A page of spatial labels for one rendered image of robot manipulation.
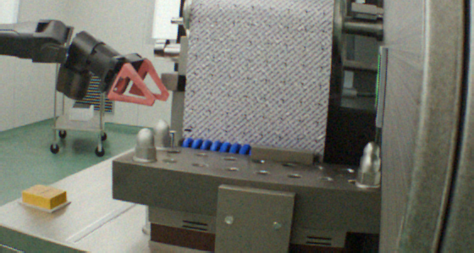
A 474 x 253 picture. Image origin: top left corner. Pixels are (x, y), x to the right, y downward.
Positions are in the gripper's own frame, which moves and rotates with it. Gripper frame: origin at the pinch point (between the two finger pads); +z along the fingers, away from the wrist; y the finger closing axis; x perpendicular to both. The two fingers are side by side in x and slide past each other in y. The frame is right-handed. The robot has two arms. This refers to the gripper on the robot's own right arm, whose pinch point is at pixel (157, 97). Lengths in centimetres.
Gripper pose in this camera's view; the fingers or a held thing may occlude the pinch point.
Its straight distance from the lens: 102.5
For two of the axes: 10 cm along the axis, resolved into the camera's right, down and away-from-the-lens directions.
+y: -2.9, 1.6, -9.5
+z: 8.3, 5.4, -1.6
